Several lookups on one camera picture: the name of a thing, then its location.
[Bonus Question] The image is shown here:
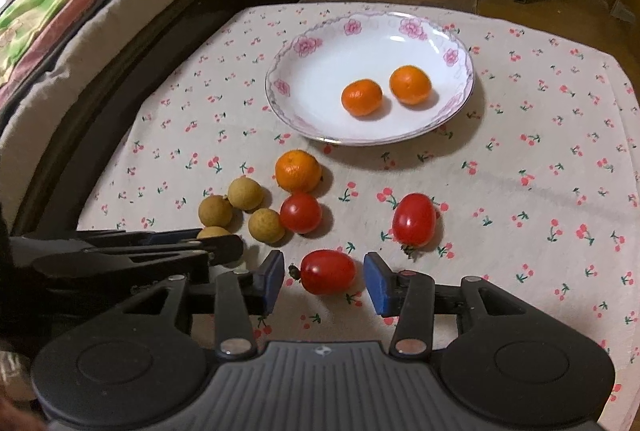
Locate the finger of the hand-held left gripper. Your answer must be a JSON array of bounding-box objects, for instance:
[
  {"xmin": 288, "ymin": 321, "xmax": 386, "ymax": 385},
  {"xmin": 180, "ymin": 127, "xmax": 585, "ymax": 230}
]
[
  {"xmin": 85, "ymin": 235, "xmax": 246, "ymax": 286},
  {"xmin": 10, "ymin": 228, "xmax": 203, "ymax": 254}
]

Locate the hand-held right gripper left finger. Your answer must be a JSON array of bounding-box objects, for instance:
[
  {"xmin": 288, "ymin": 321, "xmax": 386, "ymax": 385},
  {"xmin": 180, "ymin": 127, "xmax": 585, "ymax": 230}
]
[{"xmin": 117, "ymin": 250, "xmax": 285, "ymax": 359}]

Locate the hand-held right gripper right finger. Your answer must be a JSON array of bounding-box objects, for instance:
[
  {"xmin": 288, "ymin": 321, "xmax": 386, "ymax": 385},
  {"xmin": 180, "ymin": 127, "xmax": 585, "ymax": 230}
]
[{"xmin": 363, "ymin": 252, "xmax": 531, "ymax": 358}]

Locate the oval red cherry tomato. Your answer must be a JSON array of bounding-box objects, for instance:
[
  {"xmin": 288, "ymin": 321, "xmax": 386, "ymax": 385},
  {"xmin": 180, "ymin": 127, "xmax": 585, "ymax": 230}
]
[
  {"xmin": 289, "ymin": 249, "xmax": 357, "ymax": 296},
  {"xmin": 392, "ymin": 192, "xmax": 441, "ymax": 259}
]

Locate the round red cherry tomato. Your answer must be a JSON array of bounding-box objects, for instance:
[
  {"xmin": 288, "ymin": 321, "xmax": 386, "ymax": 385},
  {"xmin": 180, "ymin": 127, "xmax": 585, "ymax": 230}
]
[{"xmin": 279, "ymin": 192, "xmax": 323, "ymax": 235}]

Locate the white floral rim plate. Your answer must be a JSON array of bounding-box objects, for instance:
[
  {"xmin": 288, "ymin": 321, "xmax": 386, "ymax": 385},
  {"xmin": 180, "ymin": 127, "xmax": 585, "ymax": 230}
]
[{"xmin": 265, "ymin": 11, "xmax": 476, "ymax": 147}]

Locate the small orange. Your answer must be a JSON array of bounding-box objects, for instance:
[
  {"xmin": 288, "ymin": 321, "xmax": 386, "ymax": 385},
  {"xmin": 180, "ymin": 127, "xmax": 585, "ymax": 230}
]
[
  {"xmin": 341, "ymin": 79, "xmax": 384, "ymax": 117},
  {"xmin": 275, "ymin": 150, "xmax": 323, "ymax": 193},
  {"xmin": 389, "ymin": 65, "xmax": 432, "ymax": 106}
]

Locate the cherry print tablecloth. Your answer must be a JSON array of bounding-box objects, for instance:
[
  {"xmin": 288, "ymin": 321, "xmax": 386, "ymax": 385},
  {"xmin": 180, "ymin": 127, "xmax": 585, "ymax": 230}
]
[{"xmin": 75, "ymin": 1, "xmax": 640, "ymax": 431}]

